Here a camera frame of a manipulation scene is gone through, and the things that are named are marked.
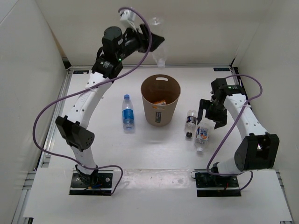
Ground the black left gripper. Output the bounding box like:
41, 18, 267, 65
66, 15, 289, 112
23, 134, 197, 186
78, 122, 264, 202
117, 24, 165, 62

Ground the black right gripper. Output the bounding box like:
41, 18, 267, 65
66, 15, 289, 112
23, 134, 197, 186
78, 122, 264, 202
197, 99, 228, 130

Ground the clear unlabelled plastic bottle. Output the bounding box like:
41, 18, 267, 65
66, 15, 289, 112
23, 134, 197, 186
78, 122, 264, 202
149, 17, 169, 68

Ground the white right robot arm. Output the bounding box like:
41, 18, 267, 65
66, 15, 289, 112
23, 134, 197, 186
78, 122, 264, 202
197, 78, 279, 187

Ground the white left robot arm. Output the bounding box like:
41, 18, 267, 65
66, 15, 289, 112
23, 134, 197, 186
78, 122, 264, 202
56, 24, 165, 187

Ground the orange packet inside bin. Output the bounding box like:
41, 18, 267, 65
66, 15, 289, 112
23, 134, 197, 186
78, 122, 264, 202
153, 99, 167, 106

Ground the beige round waste bin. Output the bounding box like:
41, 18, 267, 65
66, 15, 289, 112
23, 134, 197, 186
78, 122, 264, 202
141, 74, 181, 127

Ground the clear bottle black label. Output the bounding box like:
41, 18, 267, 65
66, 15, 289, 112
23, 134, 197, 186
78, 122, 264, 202
185, 110, 198, 139

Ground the clear bottle blue orange label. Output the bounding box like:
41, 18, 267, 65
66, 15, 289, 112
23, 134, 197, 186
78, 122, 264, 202
194, 118, 209, 154

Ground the clear bottle blue cap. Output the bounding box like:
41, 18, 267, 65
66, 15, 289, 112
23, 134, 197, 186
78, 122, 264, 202
122, 94, 135, 134

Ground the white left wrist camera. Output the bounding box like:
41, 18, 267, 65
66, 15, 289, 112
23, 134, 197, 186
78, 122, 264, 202
120, 9, 136, 31

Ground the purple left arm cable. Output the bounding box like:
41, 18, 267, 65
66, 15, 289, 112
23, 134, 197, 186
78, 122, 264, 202
32, 7, 155, 196

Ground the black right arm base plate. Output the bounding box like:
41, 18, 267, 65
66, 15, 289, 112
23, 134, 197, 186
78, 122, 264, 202
190, 170, 241, 197

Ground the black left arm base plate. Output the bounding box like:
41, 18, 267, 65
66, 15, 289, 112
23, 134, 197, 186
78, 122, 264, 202
69, 170, 114, 196

